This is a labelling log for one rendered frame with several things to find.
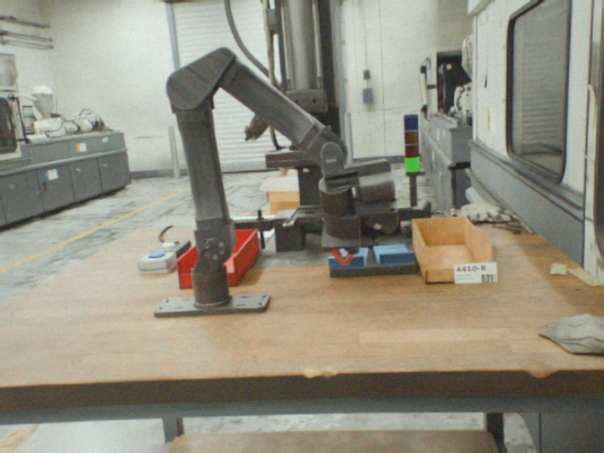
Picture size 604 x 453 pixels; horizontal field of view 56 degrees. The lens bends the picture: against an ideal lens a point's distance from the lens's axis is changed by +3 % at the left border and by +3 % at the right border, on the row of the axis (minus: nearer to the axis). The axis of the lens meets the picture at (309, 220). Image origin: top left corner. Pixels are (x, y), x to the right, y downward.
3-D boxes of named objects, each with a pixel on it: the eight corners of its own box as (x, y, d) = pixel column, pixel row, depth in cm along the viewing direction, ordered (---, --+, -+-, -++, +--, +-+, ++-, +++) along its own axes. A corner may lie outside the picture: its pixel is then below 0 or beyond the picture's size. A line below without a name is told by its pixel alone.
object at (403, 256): (379, 268, 108) (379, 253, 107) (373, 247, 123) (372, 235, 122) (416, 266, 107) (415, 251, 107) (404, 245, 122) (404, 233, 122)
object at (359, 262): (328, 271, 108) (327, 257, 108) (336, 250, 123) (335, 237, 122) (364, 270, 107) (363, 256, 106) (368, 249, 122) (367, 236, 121)
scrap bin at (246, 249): (179, 289, 111) (175, 261, 110) (212, 254, 136) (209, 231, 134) (237, 287, 110) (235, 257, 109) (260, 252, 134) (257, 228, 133)
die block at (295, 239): (275, 253, 133) (272, 222, 131) (281, 242, 143) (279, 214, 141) (358, 248, 131) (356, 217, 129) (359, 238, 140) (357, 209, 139)
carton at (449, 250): (425, 288, 103) (423, 248, 101) (413, 252, 127) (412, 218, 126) (497, 286, 101) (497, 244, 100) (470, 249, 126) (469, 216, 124)
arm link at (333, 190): (357, 195, 101) (354, 164, 96) (363, 215, 97) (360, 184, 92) (320, 201, 101) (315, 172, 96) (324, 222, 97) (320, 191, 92)
